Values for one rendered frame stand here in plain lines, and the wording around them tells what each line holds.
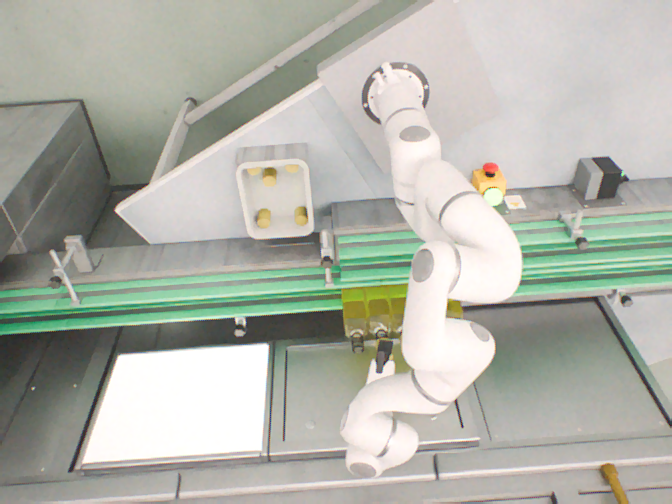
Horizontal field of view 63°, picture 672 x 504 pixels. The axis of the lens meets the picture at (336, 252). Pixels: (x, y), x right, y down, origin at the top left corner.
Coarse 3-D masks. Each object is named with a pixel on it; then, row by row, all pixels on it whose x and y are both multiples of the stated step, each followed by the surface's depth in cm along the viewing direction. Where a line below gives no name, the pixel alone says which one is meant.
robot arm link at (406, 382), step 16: (368, 384) 97; (384, 384) 94; (400, 384) 92; (416, 384) 89; (368, 400) 94; (384, 400) 92; (400, 400) 91; (416, 400) 89; (432, 400) 88; (352, 416) 96; (368, 416) 93; (384, 416) 99; (352, 432) 96; (368, 432) 96; (384, 432) 97; (368, 448) 97
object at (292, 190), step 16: (272, 160) 131; (288, 160) 131; (240, 176) 133; (256, 176) 141; (288, 176) 141; (304, 176) 134; (240, 192) 135; (256, 192) 144; (272, 192) 144; (288, 192) 144; (304, 192) 145; (256, 208) 147; (272, 208) 147; (288, 208) 148; (256, 224) 147; (272, 224) 147; (288, 224) 147
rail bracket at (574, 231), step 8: (560, 216) 138; (568, 216) 137; (576, 216) 130; (568, 224) 135; (576, 224) 131; (568, 232) 134; (576, 232) 132; (576, 240) 131; (584, 240) 129; (584, 248) 130
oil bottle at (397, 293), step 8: (392, 288) 139; (400, 288) 139; (392, 296) 137; (400, 296) 137; (392, 304) 135; (400, 304) 135; (392, 312) 133; (400, 312) 133; (392, 320) 133; (400, 320) 131; (392, 328) 135
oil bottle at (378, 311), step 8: (368, 288) 140; (376, 288) 139; (384, 288) 139; (368, 296) 137; (376, 296) 137; (384, 296) 137; (368, 304) 135; (376, 304) 135; (384, 304) 135; (368, 312) 133; (376, 312) 133; (384, 312) 133; (368, 320) 132; (376, 320) 131; (384, 320) 131; (368, 328) 134; (376, 328) 131
